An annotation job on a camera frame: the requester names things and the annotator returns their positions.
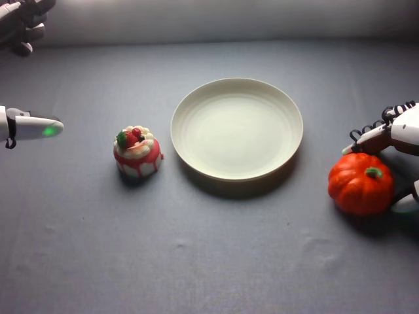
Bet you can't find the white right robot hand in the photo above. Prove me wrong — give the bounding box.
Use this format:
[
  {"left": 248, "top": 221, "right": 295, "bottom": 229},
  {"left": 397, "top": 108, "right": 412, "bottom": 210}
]
[{"left": 342, "top": 101, "right": 419, "bottom": 215}]

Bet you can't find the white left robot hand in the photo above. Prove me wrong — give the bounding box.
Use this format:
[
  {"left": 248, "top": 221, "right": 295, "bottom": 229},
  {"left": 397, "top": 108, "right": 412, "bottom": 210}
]
[{"left": 0, "top": 0, "right": 65, "bottom": 150}]

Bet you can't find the orange toy pumpkin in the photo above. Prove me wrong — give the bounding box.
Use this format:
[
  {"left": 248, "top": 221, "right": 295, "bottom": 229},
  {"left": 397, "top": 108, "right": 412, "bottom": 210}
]
[{"left": 328, "top": 152, "right": 395, "bottom": 216}]

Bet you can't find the toy strawberry cream cake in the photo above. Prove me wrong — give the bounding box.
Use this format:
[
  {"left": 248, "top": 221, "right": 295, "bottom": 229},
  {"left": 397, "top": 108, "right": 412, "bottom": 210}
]
[{"left": 113, "top": 125, "right": 164, "bottom": 179}]

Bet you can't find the white round plate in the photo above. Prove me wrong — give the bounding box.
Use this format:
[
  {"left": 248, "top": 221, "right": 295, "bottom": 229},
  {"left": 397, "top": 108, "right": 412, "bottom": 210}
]
[{"left": 170, "top": 77, "right": 304, "bottom": 183}]

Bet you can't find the grey table cloth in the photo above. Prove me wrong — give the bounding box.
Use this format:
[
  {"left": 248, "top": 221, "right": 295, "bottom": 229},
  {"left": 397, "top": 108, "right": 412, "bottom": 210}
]
[{"left": 0, "top": 41, "right": 419, "bottom": 314}]

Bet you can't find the white backdrop board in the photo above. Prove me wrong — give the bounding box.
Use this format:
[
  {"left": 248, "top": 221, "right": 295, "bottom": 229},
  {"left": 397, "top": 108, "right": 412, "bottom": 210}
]
[{"left": 0, "top": 0, "right": 419, "bottom": 46}]

